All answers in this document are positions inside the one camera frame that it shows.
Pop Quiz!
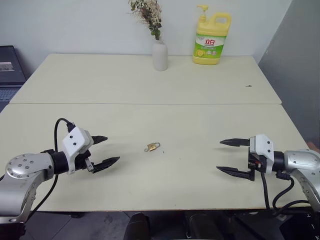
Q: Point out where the grey partition panel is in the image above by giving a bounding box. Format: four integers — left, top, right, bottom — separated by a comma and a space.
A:
257, 0, 320, 151

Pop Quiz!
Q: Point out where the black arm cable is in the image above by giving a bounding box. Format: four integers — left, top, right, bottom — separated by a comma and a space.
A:
260, 171, 311, 216
29, 117, 76, 219

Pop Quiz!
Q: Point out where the dark grey laptop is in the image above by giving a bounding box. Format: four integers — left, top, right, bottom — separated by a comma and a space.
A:
0, 45, 28, 114

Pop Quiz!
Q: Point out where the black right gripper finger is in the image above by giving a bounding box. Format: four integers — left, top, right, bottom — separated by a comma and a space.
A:
219, 137, 251, 148
216, 165, 252, 179

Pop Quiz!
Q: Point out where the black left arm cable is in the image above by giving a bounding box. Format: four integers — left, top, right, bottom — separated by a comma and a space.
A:
29, 117, 76, 219

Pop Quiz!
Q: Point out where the dark rounded shape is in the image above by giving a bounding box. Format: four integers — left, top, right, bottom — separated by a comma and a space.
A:
123, 211, 152, 240

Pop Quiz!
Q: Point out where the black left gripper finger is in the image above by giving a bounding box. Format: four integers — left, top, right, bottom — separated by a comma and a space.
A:
91, 156, 121, 174
90, 135, 109, 146

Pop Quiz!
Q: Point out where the dried flower bouquet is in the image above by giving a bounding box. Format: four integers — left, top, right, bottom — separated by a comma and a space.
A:
128, 0, 163, 41

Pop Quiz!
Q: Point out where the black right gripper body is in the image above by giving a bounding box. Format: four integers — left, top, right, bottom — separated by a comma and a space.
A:
247, 146, 267, 183

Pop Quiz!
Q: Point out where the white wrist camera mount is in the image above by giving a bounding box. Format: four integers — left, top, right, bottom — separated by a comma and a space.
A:
249, 133, 276, 174
61, 127, 95, 175

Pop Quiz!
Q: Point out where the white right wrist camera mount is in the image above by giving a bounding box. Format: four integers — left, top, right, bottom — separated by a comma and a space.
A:
249, 133, 276, 174

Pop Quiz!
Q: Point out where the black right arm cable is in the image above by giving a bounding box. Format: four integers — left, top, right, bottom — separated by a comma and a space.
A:
260, 171, 311, 216

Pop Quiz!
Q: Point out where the yellow detergent pump bottle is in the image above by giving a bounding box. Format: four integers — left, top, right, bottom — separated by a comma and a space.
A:
191, 4, 232, 66

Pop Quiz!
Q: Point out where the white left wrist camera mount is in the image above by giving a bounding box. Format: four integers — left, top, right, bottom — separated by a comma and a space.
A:
61, 127, 95, 175

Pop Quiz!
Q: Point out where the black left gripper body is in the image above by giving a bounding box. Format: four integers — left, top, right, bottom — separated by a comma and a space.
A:
73, 143, 96, 174

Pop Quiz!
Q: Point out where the white ceramic vase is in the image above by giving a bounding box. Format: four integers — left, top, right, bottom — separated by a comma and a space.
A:
152, 39, 169, 72

